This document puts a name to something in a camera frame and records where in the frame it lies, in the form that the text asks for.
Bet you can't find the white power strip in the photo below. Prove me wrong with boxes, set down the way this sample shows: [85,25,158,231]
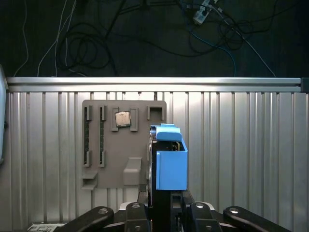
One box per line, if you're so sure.
[192,0,220,25]

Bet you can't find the white floor cable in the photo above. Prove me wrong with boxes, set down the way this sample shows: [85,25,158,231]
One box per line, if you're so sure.
[13,0,29,77]
[36,0,78,77]

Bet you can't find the grey parts rack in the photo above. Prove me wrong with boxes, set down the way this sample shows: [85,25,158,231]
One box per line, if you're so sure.
[81,100,168,191]

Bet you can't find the silver CPU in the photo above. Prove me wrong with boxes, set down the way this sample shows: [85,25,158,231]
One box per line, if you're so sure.
[114,111,132,128]

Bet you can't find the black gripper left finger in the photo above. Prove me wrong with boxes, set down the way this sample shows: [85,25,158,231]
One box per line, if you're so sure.
[55,184,153,232]

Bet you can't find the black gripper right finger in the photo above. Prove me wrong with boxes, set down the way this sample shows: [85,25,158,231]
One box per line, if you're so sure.
[181,189,293,232]

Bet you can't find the black floor cable tangle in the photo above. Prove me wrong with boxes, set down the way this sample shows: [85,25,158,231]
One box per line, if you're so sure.
[55,0,300,76]

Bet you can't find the hard disk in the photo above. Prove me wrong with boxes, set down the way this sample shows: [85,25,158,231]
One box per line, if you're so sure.
[146,123,189,208]

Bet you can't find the pale grey upright panel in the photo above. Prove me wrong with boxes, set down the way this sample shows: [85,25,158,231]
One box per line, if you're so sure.
[0,64,8,167]

